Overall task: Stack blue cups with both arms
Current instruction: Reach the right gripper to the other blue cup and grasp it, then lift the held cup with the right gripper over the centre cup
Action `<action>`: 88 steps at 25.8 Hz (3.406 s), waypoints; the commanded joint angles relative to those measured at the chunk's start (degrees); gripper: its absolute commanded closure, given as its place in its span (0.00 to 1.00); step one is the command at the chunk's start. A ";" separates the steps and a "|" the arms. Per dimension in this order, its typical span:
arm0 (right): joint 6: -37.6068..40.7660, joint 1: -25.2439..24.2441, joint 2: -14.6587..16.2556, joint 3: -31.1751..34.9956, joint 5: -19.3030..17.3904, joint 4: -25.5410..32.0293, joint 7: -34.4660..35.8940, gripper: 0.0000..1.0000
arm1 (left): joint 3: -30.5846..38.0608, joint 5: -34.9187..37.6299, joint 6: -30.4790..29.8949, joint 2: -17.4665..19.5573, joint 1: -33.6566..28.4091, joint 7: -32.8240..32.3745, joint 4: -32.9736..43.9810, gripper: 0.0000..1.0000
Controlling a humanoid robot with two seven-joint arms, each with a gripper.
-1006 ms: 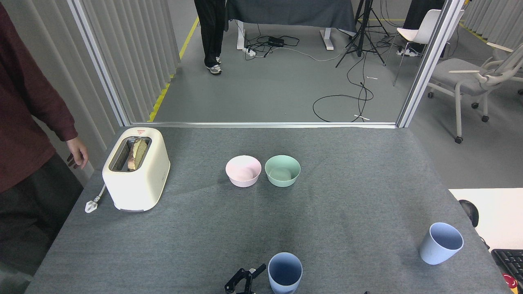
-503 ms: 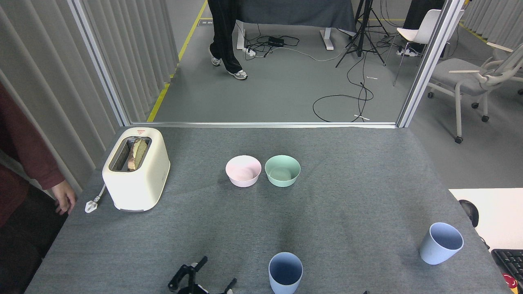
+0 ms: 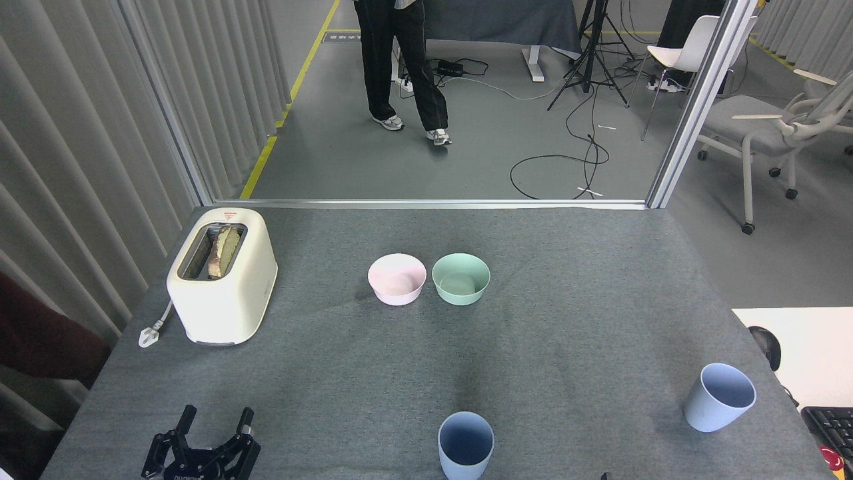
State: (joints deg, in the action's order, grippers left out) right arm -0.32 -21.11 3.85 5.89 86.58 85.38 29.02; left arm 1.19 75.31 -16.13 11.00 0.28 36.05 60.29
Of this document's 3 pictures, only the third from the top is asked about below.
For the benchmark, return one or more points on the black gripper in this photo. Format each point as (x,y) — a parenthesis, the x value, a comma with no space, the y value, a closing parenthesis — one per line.
(196,468)

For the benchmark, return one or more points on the blue cup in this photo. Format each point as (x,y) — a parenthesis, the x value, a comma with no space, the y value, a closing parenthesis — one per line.
(713,406)
(465,460)

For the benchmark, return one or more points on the cream white toaster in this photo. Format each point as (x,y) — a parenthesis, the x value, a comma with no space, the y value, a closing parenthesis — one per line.
(226,300)

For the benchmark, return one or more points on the person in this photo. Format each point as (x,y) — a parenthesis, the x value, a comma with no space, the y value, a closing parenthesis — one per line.
(40,340)
(400,53)

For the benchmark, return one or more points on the toasted bread slice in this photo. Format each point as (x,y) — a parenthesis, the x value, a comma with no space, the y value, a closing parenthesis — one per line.
(225,250)

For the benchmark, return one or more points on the black computer mouse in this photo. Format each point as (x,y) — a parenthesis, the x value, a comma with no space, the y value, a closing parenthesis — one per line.
(766,346)

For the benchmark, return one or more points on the small red object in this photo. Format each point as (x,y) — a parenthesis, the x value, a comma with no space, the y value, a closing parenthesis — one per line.
(832,460)

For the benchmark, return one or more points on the black keyboard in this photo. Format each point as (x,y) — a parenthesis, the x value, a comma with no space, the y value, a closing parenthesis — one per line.
(833,426)

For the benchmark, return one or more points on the green bowl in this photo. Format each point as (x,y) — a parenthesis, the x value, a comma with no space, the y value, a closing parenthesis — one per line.
(460,294)

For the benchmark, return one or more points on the pink bowl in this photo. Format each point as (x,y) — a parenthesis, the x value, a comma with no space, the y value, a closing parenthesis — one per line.
(396,293)

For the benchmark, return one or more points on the white desk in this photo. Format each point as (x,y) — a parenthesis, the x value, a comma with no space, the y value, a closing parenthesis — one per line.
(816,346)

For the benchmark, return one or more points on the grey pleated curtain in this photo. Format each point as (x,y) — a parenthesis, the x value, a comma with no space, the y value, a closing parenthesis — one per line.
(66,166)
(813,33)

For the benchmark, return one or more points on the grey office chair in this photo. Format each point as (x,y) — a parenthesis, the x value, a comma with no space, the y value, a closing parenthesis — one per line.
(753,120)

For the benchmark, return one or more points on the white power strip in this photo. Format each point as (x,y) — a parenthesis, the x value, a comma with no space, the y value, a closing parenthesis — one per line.
(405,84)
(666,84)

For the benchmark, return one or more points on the black tripod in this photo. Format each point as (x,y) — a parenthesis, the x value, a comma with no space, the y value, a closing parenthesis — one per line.
(588,46)

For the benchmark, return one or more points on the white plastic chair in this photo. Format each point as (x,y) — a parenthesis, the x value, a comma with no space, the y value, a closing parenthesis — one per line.
(686,50)

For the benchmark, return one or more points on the black power adapter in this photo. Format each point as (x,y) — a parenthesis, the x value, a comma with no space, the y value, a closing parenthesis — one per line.
(450,67)

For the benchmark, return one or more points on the table with dark cloth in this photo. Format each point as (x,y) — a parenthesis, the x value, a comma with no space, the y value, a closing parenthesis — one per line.
(500,20)

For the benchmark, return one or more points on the silver aluminium rail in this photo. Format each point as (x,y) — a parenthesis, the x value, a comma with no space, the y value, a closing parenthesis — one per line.
(400,203)

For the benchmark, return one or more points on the silver aluminium post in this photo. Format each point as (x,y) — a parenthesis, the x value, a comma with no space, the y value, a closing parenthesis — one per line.
(700,100)
(163,106)

